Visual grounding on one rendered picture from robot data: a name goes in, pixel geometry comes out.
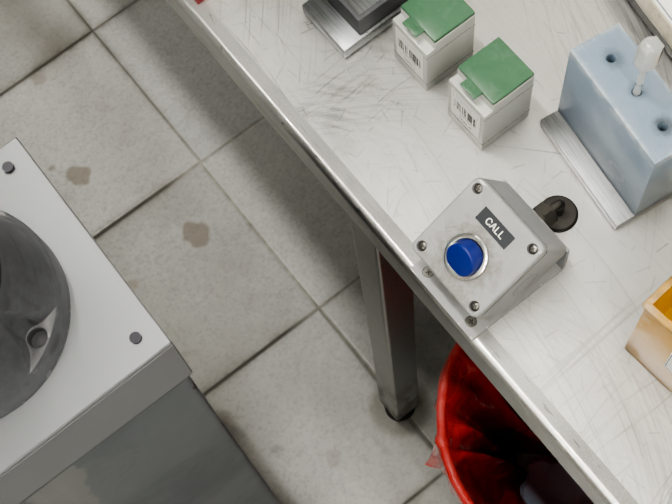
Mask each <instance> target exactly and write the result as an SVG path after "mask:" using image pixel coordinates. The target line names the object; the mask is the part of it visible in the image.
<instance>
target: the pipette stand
mask: <svg viewBox="0 0 672 504"><path fill-rule="evenodd" d="M637 48H638V47H637V46H636V44H635V43H634V42H633V40H632V39H631V38H630V36H629V35H628V34H627V33H626V31H625V30H624V29H623V27H622V26H621V25H620V23H618V24H616V25H614V26H613V27H611V28H609V29H607V30H605V31H604V32H602V33H600V34H598V35H596V36H594V37H593V38H591V39H589V40H587V41H585V42H584V43H582V44H580V45H578V46H576V47H575V48H573V49H571V50H570V53H569V57H568V62H567V67H566V72H565V77H564V82H563V87H562V91H561V96H560V101H559V106H558V110H557V111H555V112H553V113H551V114H550V115H548V116H546V117H544V118H542V119H541V120H540V125H541V127H542V128H543V129H544V131H545V132H546V134H547V135H548V136H549V138H550V139H551V141H552V142H553V143H554V145H555V146H556V148H557V149H558V150H559V152H560V153H561V155H562V156H563V157H564V159H565V160H566V162H567V163H568V164H569V166H570V167H571V169H572V170H573V171H574V173H575V174H576V176H577V177H578V178H579V180H580V181H581V183H582V184H583V185H584V187H585V188H586V190H587V191H588V192H589V194H590V195H591V197H592V198H593V199H594V201H595V202H596V204H597V205H598V206H599V208H600V209H601V211H602V212H603V213H604V215H605V216H606V218H607V219H608V221H609V222H610V223H611V225H612V226H613V228H614V229H615V230H616V229H618V228H619V227H621V226H623V225H625V224H626V223H628V222H630V221H632V220H633V219H635V218H637V217H638V216H640V215H642V214H644V213H645V212H647V211H649V210H651V209H652V208H654V207H656V206H658V205H659V204H661V203H663V202H665V201H666V200H668V199H670V198H672V91H671V90H670V89H669V87H668V86H667V85H666V83H665V82H664V81H663V79H662V78H661V77H660V76H659V74H658V73H657V72H656V70H655V69H654V70H652V71H650V72H647V74H646V77H645V80H644V83H643V86H642V89H641V93H640V95H639V96H634V95H633V94H632V92H633V89H634V86H635V83H636V79H637V77H638V73H639V71H638V69H637V68H636V67H635V65H634V64H633V61H634V58H635V54H636V51H637Z"/></svg>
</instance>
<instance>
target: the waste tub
mask: <svg viewBox="0 0 672 504"><path fill-rule="evenodd" d="M642 307H643V308H644V311H643V313H642V315H641V317H640V318H639V320H638V322H637V324H636V326H635V328H634V330H633V332H632V334H631V336H630V338H629V340H628V342H627V344H626V346H625V349H626V350H627V351H628V352H629V353H630V354H631V355H632V356H633V357H634V358H635V359H636V360H637V361H638V362H639V363H641V364H642V365H643V366H644V367H645V368H646V369H647V370H648V371H649V372H650V373H651V374H652V375H653V376H654V377H655V378H656V379H657V380H659V381H660V382H661V383H662V384H663V385H664V386H665V387H666V388H667V389H668V390H669V391H670V392H671V393H672V276H671V277H670V278H669V279H668V280H667V281H665V282H664V283H663V284H662V285H661V286H660V287H659V288H658V289H657V290H656V291H655V292H654V293H653V294H652V295H651V296H650V297H649V298H648V299H647V300H645V301H644V302H643V303H642Z"/></svg>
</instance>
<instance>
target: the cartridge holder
mask: <svg viewBox="0 0 672 504"><path fill-rule="evenodd" d="M407 1H408V0H308V1H307V2H305V3H304V4H303V5H302V7H303V13H304V14H305V15H306V16H307V17H308V18H309V19H310V20H311V22H312V23H313V24H314V25H315V26H316V27H317V28H318V29H319V30H320V31H321V32H322V34H323V35H324V36H325V37H326V38H327V39H328V40H329V41H330V42H331V43H332V44H333V46H334V47H335V48H336V49H337V50H338V51H339V52H340V53H341V54H342V55H343V56H344V58H347V57H348V56H350V55H351V54H352V53H354V52H355V51H356V50H358V49H359V48H360V47H362V46H363V45H365V44H366V43H367V42H369V41H370V40H371V39H373V38H374V37H376V36H377V35H378V34H380V33H381V32H382V31H384V30H385V29H386V28H388V27H389V26H391V25H392V23H393V18H395V17H396V16H398V15H399V14H400V13H401V5H402V4H404V3H405V2H407Z"/></svg>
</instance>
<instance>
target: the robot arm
mask: <svg viewBox="0 0 672 504"><path fill-rule="evenodd" d="M70 312H71V305H70V294H69V288H68V284H67V280H66V277H65V274H64V272H63V269H62V267H61V265H60V263H59V261H58V259H57V258H56V256H55V254H54V253H53V251H52V250H51V249H50V247H49V246H48V245H47V244H46V243H45V242H44V241H43V240H42V239H41V238H40V237H39V236H38V235H37V234H36V233H35V232H34V231H33V230H32V229H31V228H30V227H29V226H27V225H26V224H25V223H23V222H22V221H21V220H19V219H18V218H16V217H14V216H12V215H10V214H8V213H6V212H4V211H2V210H0V418H2V417H4V416H6V415H8V414H9V413H11V412H12V411H14V410H16V409H17V408H18V407H20V406H21V405H22V404H24V403H25V402H26V401H27V400H28V399H29V398H31V397H32V396H33V395H34V394H35V393H36V392H37V391H38V389H39V388H40V387H41V386H42V385H43V384H44V382H45V381H46V380H47V378H48V377H49V375H50V374H51V372H52V371H53V369H54V367H55V366H56V364H57V362H58V360H59V358H60V356H61V353H62V351H63V348H64V345H65V342H66V339H67V335H68V330H69V324H70Z"/></svg>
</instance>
